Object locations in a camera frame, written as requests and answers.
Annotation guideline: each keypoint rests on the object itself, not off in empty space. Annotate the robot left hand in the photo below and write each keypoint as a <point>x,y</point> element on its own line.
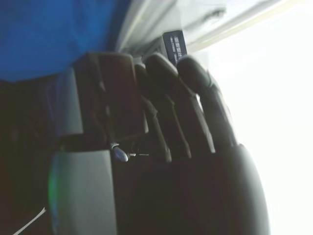
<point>176,176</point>

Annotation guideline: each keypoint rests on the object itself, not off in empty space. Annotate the small dark box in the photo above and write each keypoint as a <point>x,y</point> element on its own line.
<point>174,45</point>

